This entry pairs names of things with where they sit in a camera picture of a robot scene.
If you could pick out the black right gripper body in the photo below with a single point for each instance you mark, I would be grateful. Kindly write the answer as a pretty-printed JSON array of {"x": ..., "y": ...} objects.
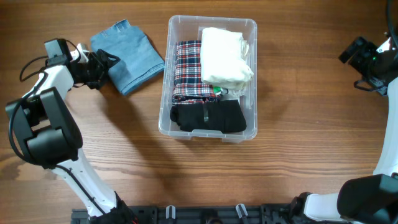
[{"x": 366, "y": 61}]

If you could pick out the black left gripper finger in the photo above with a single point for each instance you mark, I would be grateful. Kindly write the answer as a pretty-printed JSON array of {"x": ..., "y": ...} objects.
[
  {"x": 106, "y": 60},
  {"x": 97, "y": 83}
]

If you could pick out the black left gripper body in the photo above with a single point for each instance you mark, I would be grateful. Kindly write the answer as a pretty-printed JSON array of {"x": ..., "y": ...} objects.
[{"x": 94, "y": 71}]

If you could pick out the blue denim jeans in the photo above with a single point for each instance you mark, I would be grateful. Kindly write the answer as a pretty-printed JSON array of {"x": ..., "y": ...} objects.
[{"x": 139, "y": 61}]

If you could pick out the plaid flannel shirt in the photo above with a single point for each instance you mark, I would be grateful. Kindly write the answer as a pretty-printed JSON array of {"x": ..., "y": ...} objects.
[{"x": 188, "y": 86}]

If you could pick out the cream cloth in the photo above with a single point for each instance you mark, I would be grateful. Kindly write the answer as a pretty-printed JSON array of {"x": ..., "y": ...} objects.
[{"x": 223, "y": 56}]

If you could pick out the white printed t-shirt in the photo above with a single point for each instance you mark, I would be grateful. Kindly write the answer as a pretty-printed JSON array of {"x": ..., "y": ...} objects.
[{"x": 227, "y": 93}]

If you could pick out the black garment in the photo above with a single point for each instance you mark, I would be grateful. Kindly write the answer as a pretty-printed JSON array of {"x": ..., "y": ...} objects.
[{"x": 225, "y": 116}]

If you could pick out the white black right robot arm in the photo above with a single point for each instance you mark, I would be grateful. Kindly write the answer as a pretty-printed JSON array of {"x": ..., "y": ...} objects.
[{"x": 370, "y": 199}]

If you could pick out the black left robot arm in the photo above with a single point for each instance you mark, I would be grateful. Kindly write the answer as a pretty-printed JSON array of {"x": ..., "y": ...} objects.
[{"x": 42, "y": 131}]

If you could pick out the clear plastic storage container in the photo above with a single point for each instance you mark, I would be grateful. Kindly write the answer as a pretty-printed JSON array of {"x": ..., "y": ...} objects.
[{"x": 190, "y": 28}]

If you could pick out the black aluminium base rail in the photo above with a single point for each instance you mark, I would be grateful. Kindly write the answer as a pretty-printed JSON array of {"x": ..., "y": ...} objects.
[{"x": 261, "y": 214}]

